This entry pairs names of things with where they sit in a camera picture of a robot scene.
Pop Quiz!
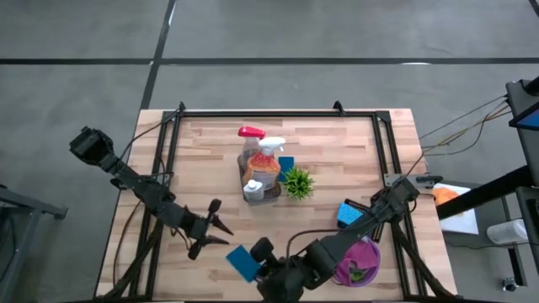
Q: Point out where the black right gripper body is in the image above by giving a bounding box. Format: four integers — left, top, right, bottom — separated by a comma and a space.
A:
257, 256, 312, 302

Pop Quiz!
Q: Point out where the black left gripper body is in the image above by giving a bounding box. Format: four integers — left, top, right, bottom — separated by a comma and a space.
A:
168, 201, 211, 249

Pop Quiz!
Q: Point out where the white cleaner bottle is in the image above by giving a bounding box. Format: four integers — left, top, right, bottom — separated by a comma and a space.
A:
243, 179, 265, 202

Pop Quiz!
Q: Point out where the white-trigger orange spray bottle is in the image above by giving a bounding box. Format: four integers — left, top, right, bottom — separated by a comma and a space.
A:
245, 136, 286, 190

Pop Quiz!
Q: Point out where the pink cloth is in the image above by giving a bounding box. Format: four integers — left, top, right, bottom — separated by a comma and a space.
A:
336, 239, 380, 277

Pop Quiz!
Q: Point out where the small blue box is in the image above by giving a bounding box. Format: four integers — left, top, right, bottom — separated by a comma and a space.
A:
278, 156, 295, 183

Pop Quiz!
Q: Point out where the red-trigger clear spray bottle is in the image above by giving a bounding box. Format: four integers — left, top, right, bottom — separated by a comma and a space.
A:
237, 125, 267, 169

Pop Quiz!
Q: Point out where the grey translucent bin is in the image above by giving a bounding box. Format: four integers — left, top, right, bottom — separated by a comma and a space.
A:
237, 153, 282, 206

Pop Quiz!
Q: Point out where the purple plastic bucket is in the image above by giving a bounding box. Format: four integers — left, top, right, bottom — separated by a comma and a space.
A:
332, 236, 382, 288

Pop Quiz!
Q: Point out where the artificial plant in white pot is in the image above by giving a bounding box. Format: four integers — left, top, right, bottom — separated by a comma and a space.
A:
280, 166, 316, 201

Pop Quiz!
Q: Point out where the black plastic basket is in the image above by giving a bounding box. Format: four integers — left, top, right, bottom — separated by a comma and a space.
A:
343, 197, 387, 244

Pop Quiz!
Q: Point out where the orange object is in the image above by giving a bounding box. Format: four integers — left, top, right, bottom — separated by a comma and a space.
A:
431, 187, 461, 207

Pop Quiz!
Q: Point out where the white paper sheet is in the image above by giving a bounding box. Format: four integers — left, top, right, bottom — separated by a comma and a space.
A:
433, 183, 480, 236

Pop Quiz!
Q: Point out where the black stand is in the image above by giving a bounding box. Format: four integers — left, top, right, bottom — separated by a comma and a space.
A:
435, 75, 539, 291

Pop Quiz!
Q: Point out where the paper towel roll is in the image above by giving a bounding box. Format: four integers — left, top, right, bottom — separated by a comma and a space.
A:
487, 218, 529, 246

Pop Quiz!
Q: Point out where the blue-screen monitor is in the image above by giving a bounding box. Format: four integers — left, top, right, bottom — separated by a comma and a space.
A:
508, 100, 539, 131

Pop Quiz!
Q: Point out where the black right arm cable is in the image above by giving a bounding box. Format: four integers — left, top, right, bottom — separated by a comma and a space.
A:
286, 227, 343, 258

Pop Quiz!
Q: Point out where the black aluminium frame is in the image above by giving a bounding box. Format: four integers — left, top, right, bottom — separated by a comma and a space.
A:
94, 100, 460, 302

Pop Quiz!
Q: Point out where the grey mount plate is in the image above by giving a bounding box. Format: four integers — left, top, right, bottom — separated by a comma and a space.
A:
383, 173, 445, 189

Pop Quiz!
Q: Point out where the grey metal table frame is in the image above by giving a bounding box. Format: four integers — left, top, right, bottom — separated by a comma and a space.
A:
0, 183, 69, 292

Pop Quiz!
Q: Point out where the thin black cable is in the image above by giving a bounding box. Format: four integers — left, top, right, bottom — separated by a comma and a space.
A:
419, 94, 509, 141

